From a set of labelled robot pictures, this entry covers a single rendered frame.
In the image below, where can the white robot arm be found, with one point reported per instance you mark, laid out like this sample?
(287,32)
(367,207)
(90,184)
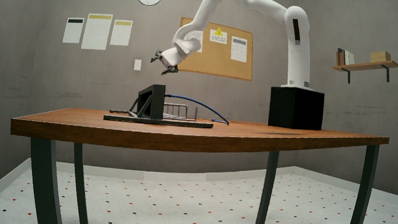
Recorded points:
(294,19)

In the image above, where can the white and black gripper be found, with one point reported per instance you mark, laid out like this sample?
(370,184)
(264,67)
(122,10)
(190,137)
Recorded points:
(171,57)

